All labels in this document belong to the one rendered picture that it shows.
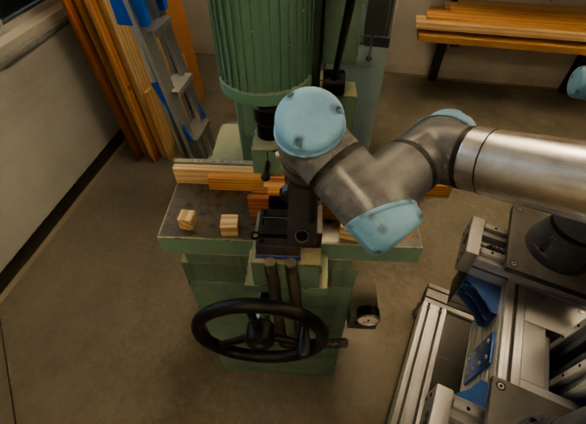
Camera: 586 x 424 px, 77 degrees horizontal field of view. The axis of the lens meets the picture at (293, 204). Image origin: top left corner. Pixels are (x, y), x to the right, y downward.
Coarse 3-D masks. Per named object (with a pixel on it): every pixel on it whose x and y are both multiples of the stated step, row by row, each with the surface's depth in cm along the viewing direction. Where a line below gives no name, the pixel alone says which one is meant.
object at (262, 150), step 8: (256, 128) 83; (256, 136) 81; (256, 144) 79; (264, 144) 79; (272, 144) 79; (256, 152) 79; (264, 152) 78; (272, 152) 78; (256, 160) 80; (264, 160) 80; (272, 160) 80; (280, 160) 80; (256, 168) 82; (272, 168) 82; (280, 168) 82
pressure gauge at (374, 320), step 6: (360, 306) 96; (366, 306) 95; (372, 306) 95; (360, 312) 95; (366, 312) 94; (372, 312) 94; (378, 312) 95; (360, 318) 96; (366, 318) 95; (372, 318) 95; (378, 318) 95; (360, 324) 97; (366, 324) 98; (372, 324) 98
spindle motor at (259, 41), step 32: (224, 0) 55; (256, 0) 53; (288, 0) 54; (224, 32) 58; (256, 32) 56; (288, 32) 58; (224, 64) 63; (256, 64) 60; (288, 64) 62; (256, 96) 64
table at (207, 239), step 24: (192, 192) 93; (216, 192) 93; (240, 192) 93; (168, 216) 88; (216, 216) 88; (240, 216) 88; (168, 240) 84; (192, 240) 84; (216, 240) 84; (240, 240) 83; (336, 240) 83; (408, 240) 83; (264, 288) 79; (312, 288) 79
